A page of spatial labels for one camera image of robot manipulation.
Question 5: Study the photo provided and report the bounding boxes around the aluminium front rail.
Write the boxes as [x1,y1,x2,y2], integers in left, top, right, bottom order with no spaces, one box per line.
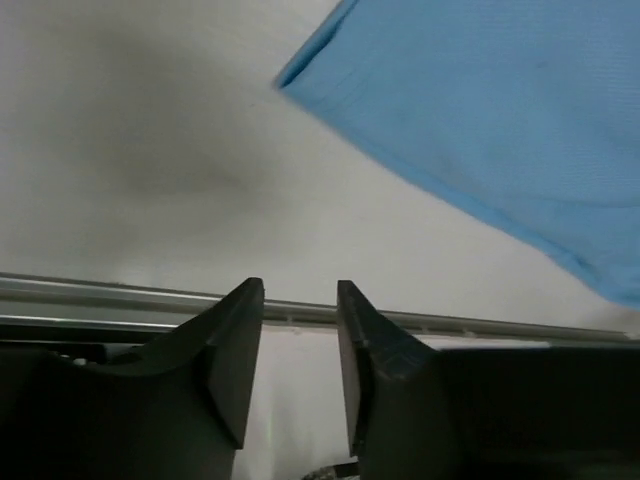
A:
[0,272,640,346]

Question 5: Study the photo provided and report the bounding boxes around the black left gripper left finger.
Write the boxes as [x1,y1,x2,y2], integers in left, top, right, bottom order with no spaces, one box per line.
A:
[1,278,264,479]

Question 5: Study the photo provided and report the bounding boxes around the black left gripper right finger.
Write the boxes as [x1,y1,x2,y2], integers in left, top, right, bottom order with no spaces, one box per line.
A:
[337,280,639,479]

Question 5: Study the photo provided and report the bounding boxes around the light blue shorts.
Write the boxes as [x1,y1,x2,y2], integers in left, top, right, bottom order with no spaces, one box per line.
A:
[275,1,639,308]

